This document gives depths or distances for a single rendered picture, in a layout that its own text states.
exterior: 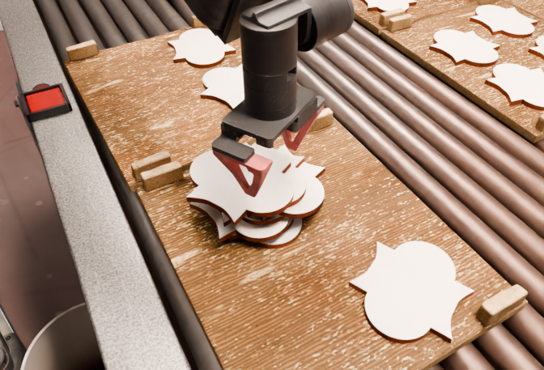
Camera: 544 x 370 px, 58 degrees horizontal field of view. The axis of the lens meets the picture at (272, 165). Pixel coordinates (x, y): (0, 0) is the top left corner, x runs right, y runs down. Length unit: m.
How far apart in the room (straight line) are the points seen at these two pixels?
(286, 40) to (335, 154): 0.33
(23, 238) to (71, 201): 1.29
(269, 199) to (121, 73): 0.49
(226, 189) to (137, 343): 0.21
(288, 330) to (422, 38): 0.73
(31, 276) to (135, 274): 1.29
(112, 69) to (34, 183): 1.31
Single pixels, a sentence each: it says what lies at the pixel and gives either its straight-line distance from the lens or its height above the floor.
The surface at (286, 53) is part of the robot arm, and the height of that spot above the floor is 1.20.
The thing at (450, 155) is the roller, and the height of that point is 0.91.
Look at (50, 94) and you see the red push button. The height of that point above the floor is 0.93.
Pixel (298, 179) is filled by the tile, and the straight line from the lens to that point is 0.64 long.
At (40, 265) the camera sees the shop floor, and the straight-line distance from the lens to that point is 1.95.
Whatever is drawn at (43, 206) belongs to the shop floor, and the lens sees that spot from 2.15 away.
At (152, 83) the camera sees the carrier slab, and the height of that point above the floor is 0.94.
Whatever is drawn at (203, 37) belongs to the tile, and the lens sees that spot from 1.06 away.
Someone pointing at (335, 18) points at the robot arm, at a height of 1.22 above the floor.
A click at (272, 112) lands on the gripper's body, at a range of 0.51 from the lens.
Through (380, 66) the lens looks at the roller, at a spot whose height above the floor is 0.92.
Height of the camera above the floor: 1.45
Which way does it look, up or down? 43 degrees down
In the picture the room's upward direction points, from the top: straight up
